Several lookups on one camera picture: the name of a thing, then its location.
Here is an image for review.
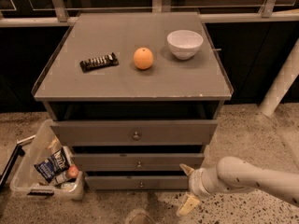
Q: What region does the black snack bar wrapper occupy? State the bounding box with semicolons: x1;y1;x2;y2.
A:
79;52;119;73

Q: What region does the blue chip bag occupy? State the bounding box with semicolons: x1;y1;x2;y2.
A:
34;147;71;183

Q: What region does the grey drawer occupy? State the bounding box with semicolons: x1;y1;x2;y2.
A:
73;153;204;172
85;175;188;190
50;119;217;147

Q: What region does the clear plastic bin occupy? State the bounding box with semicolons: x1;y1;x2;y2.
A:
10;119;84;200

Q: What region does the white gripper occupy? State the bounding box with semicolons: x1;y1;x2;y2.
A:
177;163;218;217

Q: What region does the grey bottom drawer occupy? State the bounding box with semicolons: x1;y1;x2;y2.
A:
85;175;188;190

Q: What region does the small plastic bottle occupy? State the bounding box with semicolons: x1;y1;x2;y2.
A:
50;172;71;186

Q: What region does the red apple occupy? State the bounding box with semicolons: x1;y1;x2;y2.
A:
67;165;78;178

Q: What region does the grey top drawer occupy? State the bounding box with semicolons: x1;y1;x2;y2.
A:
50;119;217;147

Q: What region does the orange fruit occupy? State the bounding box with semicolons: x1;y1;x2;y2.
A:
134;48;153;70

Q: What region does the white ceramic bowl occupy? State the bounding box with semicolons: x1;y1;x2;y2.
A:
167;30;204;60

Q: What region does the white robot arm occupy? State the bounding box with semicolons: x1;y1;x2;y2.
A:
178;47;299;216

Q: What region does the metal railing frame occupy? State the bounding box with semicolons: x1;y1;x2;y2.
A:
0;0;299;27

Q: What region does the grey drawer cabinet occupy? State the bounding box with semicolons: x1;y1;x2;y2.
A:
33;12;233;177

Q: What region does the grey middle drawer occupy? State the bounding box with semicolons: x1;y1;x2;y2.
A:
73;153;204;172

